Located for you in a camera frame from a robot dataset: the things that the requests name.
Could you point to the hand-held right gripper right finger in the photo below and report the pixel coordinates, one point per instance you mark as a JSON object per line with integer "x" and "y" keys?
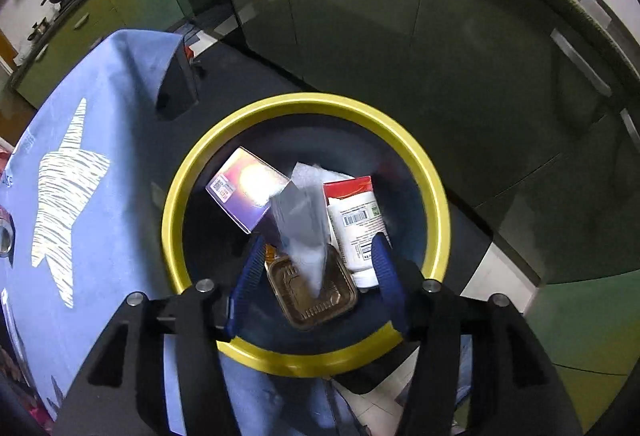
{"x": 390, "y": 281}

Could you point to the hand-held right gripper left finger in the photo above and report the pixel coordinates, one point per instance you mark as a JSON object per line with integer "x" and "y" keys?
{"x": 247, "y": 281}

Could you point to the brown plastic tray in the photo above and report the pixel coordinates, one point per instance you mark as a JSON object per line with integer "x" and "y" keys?
{"x": 300, "y": 308}

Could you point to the white tube with barcode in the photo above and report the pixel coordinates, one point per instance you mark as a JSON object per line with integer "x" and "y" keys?
{"x": 355, "y": 226}

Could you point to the grey plastic bag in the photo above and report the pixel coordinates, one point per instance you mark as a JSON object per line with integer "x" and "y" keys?
{"x": 297, "y": 216}

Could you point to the iridescent purple box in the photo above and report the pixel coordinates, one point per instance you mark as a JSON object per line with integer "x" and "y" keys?
{"x": 245, "y": 186}

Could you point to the yellow-rimmed dark bin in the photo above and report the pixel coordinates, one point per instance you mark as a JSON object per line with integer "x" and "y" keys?
{"x": 300, "y": 101}

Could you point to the blue star-print tablecloth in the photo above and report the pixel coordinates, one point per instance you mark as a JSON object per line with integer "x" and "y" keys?
{"x": 125, "y": 166}

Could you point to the dark lower cabinet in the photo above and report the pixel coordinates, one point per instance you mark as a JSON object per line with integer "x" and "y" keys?
{"x": 400, "y": 41}

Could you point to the red soda can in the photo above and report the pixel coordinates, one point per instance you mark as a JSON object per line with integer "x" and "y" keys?
{"x": 4, "y": 236}

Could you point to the green lower cabinet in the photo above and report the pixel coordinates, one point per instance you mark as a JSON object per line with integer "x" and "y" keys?
{"x": 100, "y": 16}

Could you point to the small dark pot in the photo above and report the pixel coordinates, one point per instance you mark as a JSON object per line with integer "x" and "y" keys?
{"x": 39, "y": 30}

